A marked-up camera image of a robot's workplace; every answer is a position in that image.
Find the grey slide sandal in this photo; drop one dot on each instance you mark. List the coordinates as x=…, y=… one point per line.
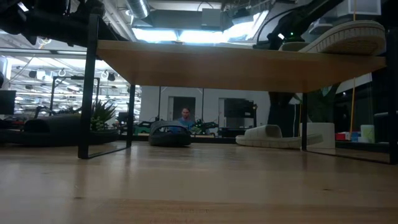
x=267, y=138
x=348, y=39

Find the black slide sandal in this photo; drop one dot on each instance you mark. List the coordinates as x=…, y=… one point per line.
x=169, y=140
x=53, y=130

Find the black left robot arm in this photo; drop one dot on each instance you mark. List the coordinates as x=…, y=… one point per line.
x=46, y=25

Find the wooden shelf with black legs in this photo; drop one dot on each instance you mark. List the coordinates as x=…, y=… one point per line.
x=217, y=65

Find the black panel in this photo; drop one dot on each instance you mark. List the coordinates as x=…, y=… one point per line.
x=280, y=118

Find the black equipment cart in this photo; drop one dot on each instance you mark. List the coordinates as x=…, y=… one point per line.
x=237, y=109

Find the yellow pole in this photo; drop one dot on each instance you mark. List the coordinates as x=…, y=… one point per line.
x=352, y=105

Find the background robot arms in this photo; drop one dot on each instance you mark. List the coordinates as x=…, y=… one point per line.
x=202, y=127

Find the red box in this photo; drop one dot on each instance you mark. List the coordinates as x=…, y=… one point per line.
x=341, y=137

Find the person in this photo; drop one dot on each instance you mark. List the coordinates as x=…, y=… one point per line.
x=186, y=113

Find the blue box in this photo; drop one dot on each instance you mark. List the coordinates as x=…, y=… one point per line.
x=355, y=137

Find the pale green container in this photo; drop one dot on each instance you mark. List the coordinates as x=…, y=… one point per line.
x=367, y=133

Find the succulent plant in dark pot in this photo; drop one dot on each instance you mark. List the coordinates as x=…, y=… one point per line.
x=104, y=115

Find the dark monitor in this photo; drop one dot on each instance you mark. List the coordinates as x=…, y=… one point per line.
x=7, y=102

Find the black aluminium table frame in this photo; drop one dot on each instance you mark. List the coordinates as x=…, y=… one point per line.
x=217, y=140

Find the silver ventilation duct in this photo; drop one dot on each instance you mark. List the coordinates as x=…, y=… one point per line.
x=138, y=7

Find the black metal rack frame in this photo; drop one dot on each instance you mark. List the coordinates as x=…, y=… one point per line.
x=74, y=77

